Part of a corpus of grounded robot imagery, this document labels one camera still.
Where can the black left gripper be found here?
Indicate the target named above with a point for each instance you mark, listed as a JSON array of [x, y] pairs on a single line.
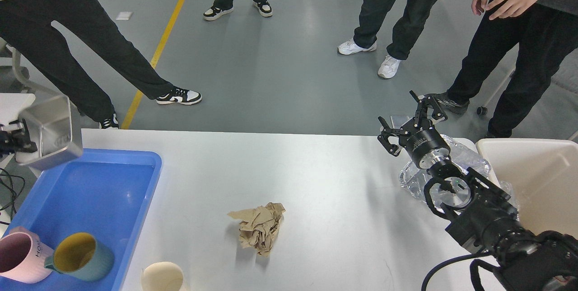
[[15, 137]]

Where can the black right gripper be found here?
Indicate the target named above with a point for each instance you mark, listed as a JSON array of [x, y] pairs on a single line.
[[424, 145]]

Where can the stainless steel rectangular tray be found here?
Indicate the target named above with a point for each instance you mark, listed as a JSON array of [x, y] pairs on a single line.
[[54, 126]]

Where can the pink ribbed mug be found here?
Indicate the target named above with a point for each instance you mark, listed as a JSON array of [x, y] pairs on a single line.
[[23, 255]]

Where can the teal mug yellow inside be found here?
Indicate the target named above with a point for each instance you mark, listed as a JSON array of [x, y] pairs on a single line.
[[81, 256]]

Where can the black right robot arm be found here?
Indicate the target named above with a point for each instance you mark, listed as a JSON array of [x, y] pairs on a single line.
[[482, 220]]

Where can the clear floor marker plate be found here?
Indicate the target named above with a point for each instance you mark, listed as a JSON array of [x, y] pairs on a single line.
[[399, 120]]

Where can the white side table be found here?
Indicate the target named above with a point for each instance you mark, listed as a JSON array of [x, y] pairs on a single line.
[[12, 103]]

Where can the aluminium foil container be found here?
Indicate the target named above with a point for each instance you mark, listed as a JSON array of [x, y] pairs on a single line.
[[414, 179]]

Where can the grey wheeled chair base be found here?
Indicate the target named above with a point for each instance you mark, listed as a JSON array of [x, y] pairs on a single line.
[[15, 79]]

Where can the blue plastic tray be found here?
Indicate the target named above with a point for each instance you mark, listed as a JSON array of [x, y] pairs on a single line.
[[104, 192]]

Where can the person in beige top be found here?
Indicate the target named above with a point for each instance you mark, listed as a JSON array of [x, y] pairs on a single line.
[[26, 25]]

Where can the white plastic bin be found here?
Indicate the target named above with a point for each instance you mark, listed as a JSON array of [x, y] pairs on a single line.
[[544, 176]]

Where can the person in grey sweater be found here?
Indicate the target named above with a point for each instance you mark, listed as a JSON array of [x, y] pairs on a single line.
[[546, 31]]

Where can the crumpled brown paper napkin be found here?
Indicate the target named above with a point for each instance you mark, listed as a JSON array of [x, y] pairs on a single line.
[[259, 227]]

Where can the beige paper cup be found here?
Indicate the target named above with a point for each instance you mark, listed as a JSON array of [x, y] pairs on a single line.
[[163, 276]]

